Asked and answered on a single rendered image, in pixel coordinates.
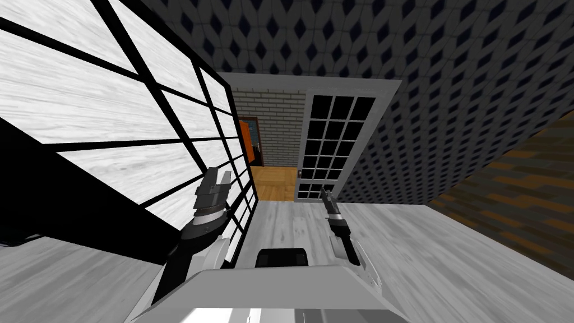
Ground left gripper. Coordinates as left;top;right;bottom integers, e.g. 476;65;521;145
193;167;233;213

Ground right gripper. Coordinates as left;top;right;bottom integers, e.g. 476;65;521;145
319;187;345;222

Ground orange door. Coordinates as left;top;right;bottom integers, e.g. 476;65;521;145
238;117;257;167

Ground white door with dark panes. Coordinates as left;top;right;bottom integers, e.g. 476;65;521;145
293;87;383;203

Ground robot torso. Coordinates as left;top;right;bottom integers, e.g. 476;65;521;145
123;247;410;323

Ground black framed white panel door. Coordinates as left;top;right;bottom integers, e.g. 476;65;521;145
0;0;260;265

